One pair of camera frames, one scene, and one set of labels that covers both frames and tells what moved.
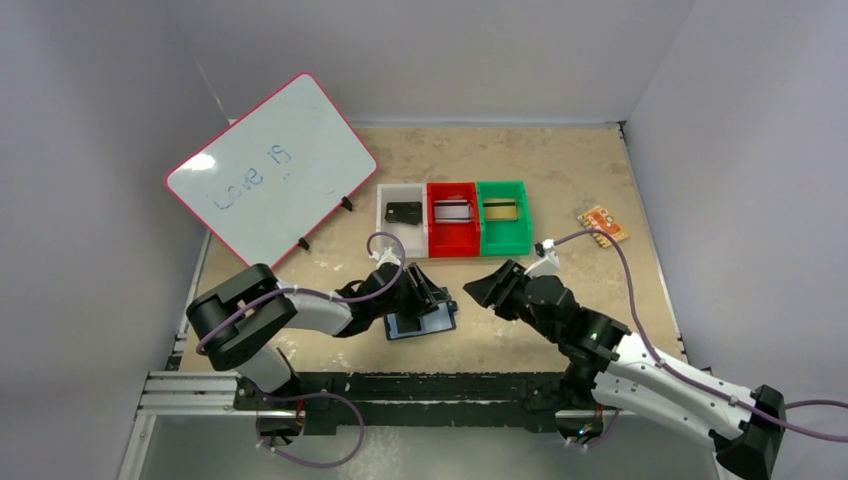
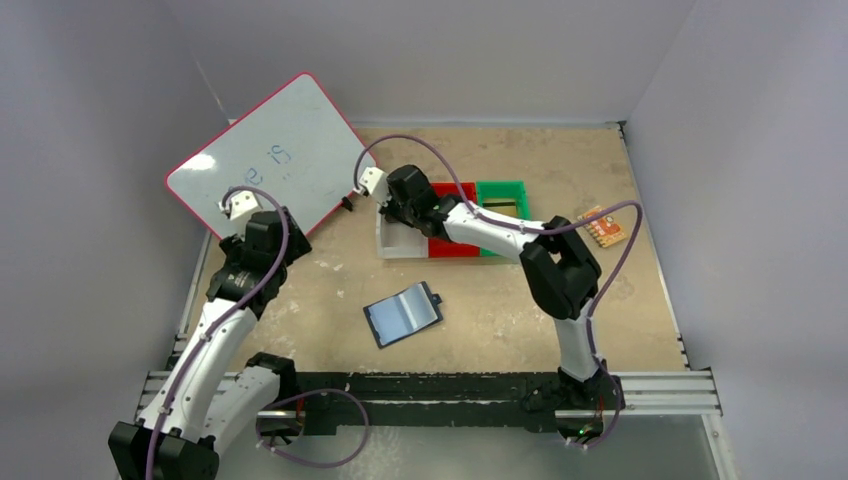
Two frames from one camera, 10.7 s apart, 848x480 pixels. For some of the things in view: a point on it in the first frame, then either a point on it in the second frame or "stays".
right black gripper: (510, 291) to (361, 198)
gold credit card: (500, 211) stays
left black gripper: (425, 294) to (297, 246)
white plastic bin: (402, 209) stays
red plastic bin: (453, 219) stays
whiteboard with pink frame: (271, 176) stays
